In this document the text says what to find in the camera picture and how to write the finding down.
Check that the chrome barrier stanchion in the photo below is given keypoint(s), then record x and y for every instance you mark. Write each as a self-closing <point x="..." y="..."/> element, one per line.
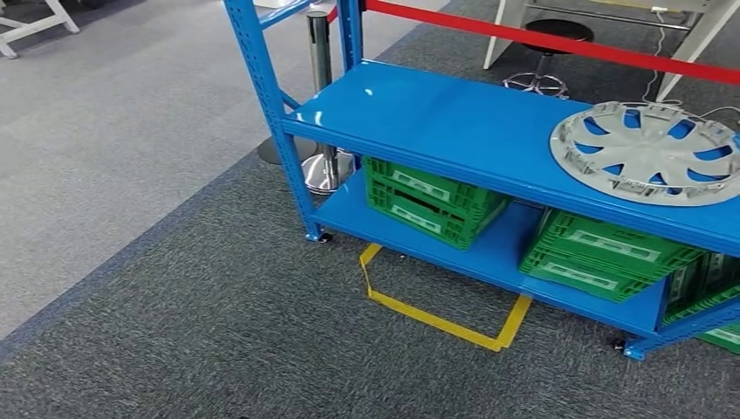
<point x="319" y="58"/>

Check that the blue metal shelf rack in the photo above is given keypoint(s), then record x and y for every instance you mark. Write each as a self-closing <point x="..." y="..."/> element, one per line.
<point x="433" y="121"/>

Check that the red barrier belt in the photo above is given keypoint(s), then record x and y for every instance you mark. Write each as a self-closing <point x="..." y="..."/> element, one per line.
<point x="549" y="40"/>

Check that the grey wheel hubcap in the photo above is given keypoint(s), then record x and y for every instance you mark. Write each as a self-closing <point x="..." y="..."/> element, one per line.
<point x="647" y="156"/>

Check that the green plastic crate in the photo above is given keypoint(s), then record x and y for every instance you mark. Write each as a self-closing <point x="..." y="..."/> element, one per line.
<point x="433" y="202"/>
<point x="711" y="283"/>
<point x="601" y="254"/>

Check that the white frame desk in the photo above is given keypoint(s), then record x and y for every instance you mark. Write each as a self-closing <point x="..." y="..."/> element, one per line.
<point x="58" y="17"/>

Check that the black round stool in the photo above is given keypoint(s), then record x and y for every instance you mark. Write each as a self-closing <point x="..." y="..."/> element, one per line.
<point x="558" y="29"/>

